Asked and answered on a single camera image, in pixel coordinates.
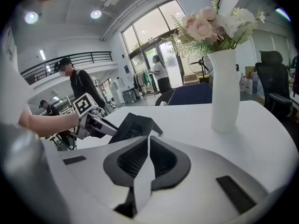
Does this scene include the clothes rack with garments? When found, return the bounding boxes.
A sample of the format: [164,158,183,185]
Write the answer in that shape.
[133,69,157,95]

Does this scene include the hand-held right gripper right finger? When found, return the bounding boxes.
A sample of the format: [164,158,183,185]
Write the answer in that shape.
[140,135,269,224]

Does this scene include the person's white shirt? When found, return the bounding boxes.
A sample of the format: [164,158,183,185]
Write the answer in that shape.
[0,24,32,126]

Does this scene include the black office chair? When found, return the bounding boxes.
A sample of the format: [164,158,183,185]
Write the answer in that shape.
[255,50,294,118]

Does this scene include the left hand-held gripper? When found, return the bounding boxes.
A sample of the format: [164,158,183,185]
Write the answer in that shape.
[72,92,119,141]

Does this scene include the person's left forearm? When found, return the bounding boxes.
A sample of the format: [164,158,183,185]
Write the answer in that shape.
[18,112,80,138]

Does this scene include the glass entrance door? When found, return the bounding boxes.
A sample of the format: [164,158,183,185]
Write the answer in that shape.
[121,0,187,95]

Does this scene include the black standing fan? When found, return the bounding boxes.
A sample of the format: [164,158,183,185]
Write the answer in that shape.
[188,55,214,85]

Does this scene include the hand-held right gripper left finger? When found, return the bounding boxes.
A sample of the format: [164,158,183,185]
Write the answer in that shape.
[40,135,150,224]

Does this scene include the cardboard box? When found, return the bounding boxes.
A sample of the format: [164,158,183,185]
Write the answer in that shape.
[183,74,199,85]

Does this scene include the clear water jugs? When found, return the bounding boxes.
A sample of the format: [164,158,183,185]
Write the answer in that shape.
[240,75,265,95]

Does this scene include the white vase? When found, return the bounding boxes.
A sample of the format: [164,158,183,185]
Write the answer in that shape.
[207,48,241,134]

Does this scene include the dark round-back chair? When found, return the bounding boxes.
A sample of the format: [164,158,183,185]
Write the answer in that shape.
[155,89,176,106]

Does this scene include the grey wheeled bin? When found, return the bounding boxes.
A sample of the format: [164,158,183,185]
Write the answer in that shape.
[122,89,137,104]

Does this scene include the blue chair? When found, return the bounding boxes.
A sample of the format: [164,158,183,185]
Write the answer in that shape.
[168,83,213,106]

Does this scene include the pink and white flower bouquet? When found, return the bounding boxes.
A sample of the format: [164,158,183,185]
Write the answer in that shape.
[162,0,267,58]

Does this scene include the black balcony railing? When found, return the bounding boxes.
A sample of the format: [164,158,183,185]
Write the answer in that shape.
[20,51,113,84]

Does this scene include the white table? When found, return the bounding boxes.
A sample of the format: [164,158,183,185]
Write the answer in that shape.
[76,100,299,193]

